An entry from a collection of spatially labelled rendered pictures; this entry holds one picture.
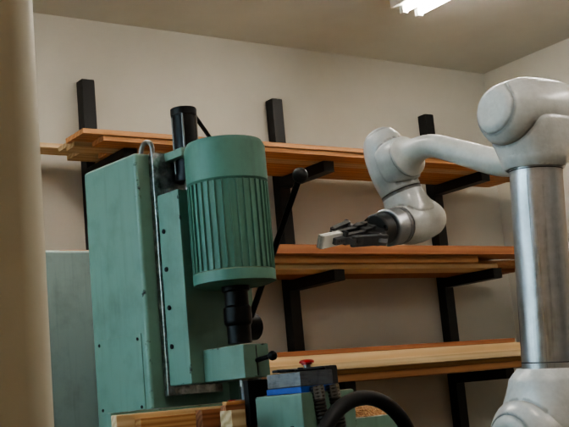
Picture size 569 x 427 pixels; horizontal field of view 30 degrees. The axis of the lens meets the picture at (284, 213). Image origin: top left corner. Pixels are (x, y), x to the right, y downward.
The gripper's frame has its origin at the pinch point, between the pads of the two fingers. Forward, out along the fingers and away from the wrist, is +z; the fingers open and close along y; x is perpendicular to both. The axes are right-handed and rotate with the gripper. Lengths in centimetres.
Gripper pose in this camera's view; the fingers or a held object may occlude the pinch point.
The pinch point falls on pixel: (329, 240)
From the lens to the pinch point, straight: 233.0
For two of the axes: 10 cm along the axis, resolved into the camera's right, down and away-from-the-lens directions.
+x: 1.4, -9.5, -2.7
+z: -6.6, 1.1, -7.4
